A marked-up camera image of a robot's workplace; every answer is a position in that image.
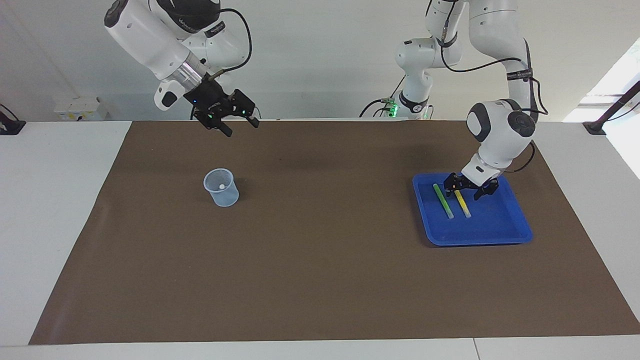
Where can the black clamp stand with pole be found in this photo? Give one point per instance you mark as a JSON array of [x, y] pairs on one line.
[[596, 128]]

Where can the white socket box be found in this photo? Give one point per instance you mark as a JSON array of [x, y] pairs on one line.
[[80, 109]]

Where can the green marker pen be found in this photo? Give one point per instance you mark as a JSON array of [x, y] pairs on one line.
[[443, 201]]

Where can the translucent plastic cup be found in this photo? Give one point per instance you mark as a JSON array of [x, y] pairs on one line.
[[222, 197]]

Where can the yellow marker pen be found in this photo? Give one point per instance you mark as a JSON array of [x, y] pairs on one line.
[[463, 205]]

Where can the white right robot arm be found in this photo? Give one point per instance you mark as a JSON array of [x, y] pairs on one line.
[[145, 40]]

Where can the small black table clamp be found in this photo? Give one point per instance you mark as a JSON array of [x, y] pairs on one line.
[[11, 127]]

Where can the brown table mat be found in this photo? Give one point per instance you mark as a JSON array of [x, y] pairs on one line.
[[320, 280]]

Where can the blue plastic tray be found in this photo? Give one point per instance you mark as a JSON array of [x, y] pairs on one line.
[[490, 227]]

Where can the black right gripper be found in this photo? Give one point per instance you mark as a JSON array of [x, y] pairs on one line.
[[207, 102]]

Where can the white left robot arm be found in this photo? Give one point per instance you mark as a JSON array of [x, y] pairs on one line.
[[495, 150]]

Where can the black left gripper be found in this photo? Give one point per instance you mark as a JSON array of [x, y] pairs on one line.
[[472, 183]]

